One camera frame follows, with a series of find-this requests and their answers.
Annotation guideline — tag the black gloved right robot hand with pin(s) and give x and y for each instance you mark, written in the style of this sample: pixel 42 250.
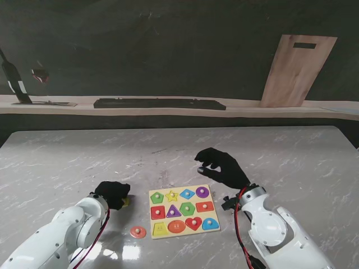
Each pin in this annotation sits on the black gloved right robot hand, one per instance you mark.
pixel 230 171

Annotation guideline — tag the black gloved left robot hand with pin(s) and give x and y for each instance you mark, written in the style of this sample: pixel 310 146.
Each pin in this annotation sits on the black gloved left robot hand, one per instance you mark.
pixel 113 194

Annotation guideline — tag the yellow trapezoid puzzle piece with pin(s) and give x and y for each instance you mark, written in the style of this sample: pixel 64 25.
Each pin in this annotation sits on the yellow trapezoid puzzle piece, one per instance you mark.
pixel 127 202

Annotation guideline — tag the purple circle puzzle piece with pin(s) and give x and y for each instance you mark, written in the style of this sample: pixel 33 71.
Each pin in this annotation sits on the purple circle puzzle piece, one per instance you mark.
pixel 203 193

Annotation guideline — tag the orange rectangle puzzle piece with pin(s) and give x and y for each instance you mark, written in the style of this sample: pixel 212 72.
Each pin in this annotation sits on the orange rectangle puzzle piece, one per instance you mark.
pixel 209 207

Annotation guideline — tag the green pentagon puzzle piece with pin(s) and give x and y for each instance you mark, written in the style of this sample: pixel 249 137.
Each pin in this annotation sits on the green pentagon puzzle piece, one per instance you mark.
pixel 155 199

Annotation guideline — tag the blue diamond puzzle piece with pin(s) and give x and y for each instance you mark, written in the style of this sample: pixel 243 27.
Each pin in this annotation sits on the blue diamond puzzle piece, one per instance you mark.
pixel 190 193

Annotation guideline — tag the green hexagon puzzle piece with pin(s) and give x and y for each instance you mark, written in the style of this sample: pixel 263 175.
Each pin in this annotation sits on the green hexagon puzzle piece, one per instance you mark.
pixel 190 209

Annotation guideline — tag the wooden shape puzzle board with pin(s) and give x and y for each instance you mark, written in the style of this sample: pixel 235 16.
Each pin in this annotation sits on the wooden shape puzzle board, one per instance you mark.
pixel 160 228

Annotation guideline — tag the blue semicircle puzzle piece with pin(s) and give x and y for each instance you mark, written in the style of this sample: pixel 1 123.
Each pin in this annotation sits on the blue semicircle puzzle piece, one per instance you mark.
pixel 210 225

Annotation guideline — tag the red heart puzzle piece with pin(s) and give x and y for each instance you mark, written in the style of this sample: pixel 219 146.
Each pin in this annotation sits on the red heart puzzle piece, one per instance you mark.
pixel 193 224

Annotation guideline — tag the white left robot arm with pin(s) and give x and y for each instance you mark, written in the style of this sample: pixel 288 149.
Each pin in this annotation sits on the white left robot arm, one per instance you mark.
pixel 61 229

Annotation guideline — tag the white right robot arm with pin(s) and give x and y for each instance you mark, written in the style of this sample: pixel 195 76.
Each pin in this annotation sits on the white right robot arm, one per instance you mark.
pixel 275 232

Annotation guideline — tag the orange oval puzzle piece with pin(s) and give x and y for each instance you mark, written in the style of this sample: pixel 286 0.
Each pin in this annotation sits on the orange oval puzzle piece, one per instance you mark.
pixel 138 232

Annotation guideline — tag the wooden cutting board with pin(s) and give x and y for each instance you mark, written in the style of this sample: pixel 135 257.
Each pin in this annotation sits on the wooden cutting board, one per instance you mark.
pixel 297 73

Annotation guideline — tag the long black tray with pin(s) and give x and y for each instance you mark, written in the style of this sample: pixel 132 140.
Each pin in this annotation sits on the long black tray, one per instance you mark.
pixel 160 103

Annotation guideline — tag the light wooden shelf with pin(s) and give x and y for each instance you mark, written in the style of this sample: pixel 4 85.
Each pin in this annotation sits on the light wooden shelf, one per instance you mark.
pixel 56 108

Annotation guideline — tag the wine glass with red wine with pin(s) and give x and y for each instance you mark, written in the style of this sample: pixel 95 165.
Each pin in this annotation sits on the wine glass with red wine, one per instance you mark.
pixel 40 75

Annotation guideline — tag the dark wine bottle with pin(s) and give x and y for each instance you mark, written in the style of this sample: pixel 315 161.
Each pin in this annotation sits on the dark wine bottle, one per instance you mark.
pixel 14 78

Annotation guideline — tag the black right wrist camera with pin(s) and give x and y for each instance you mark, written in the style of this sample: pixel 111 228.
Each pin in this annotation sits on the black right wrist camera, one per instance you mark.
pixel 229 204

